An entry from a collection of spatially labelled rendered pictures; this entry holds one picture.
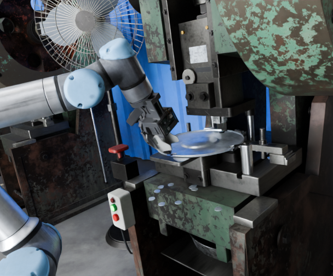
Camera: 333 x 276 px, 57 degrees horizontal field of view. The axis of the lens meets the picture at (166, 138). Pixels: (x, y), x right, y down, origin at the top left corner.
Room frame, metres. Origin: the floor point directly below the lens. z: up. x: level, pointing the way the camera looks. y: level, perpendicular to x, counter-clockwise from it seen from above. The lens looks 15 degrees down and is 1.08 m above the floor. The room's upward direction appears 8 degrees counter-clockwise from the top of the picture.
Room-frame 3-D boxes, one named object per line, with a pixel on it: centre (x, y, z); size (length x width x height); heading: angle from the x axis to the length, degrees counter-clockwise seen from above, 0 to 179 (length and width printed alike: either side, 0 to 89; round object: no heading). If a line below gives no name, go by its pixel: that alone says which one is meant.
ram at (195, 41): (1.05, -0.17, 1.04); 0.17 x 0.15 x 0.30; 133
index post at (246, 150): (0.86, -0.23, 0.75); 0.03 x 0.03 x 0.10; 43
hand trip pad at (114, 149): (1.17, 0.19, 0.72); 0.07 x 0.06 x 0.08; 133
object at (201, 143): (0.99, -0.11, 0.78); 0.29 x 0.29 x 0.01
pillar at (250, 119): (1.06, -0.30, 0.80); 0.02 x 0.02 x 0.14
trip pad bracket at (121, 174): (1.15, 0.18, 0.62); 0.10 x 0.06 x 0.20; 43
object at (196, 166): (0.96, -0.07, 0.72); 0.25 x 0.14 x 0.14; 133
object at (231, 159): (1.08, -0.21, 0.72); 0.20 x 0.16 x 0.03; 43
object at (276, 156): (0.96, -0.32, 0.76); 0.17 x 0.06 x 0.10; 43
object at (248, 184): (1.08, -0.20, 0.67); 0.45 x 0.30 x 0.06; 43
